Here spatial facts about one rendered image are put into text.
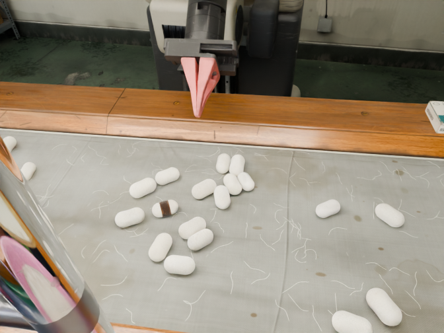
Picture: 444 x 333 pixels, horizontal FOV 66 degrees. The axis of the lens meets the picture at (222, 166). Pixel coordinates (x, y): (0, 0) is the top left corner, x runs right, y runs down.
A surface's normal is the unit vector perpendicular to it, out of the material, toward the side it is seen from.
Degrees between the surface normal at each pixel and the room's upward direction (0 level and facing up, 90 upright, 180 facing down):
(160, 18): 98
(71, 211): 0
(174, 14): 98
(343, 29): 88
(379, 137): 45
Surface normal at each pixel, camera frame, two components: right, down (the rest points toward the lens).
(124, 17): -0.23, 0.65
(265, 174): -0.02, -0.73
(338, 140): -0.11, -0.04
